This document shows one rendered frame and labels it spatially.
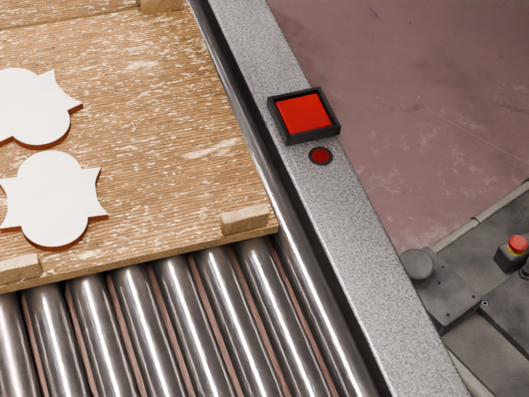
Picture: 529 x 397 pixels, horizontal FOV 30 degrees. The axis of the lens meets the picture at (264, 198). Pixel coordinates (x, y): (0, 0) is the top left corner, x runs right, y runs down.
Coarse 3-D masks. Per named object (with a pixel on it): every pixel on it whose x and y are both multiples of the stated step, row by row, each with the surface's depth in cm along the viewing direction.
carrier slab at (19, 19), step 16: (0, 0) 138; (16, 0) 138; (32, 0) 138; (48, 0) 138; (64, 0) 139; (80, 0) 139; (96, 0) 139; (112, 0) 139; (128, 0) 140; (0, 16) 136; (16, 16) 136; (32, 16) 136; (48, 16) 136; (64, 16) 137; (80, 16) 137
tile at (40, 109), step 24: (0, 72) 128; (24, 72) 128; (48, 72) 128; (0, 96) 125; (24, 96) 125; (48, 96) 126; (0, 120) 123; (24, 120) 123; (48, 120) 123; (0, 144) 121; (24, 144) 121; (48, 144) 121
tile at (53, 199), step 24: (24, 168) 118; (48, 168) 119; (72, 168) 119; (96, 168) 119; (24, 192) 116; (48, 192) 116; (72, 192) 117; (24, 216) 114; (48, 216) 114; (72, 216) 115; (96, 216) 115; (48, 240) 112; (72, 240) 113
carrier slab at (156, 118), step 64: (0, 64) 130; (64, 64) 131; (128, 64) 132; (192, 64) 133; (128, 128) 125; (192, 128) 126; (0, 192) 117; (128, 192) 119; (192, 192) 119; (256, 192) 120; (0, 256) 112; (64, 256) 112; (128, 256) 113
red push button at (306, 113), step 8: (304, 96) 132; (312, 96) 132; (280, 104) 130; (288, 104) 130; (296, 104) 131; (304, 104) 131; (312, 104) 131; (320, 104) 131; (280, 112) 130; (288, 112) 130; (296, 112) 130; (304, 112) 130; (312, 112) 130; (320, 112) 130; (288, 120) 129; (296, 120) 129; (304, 120) 129; (312, 120) 129; (320, 120) 129; (328, 120) 129; (288, 128) 128; (296, 128) 128; (304, 128) 128; (312, 128) 128
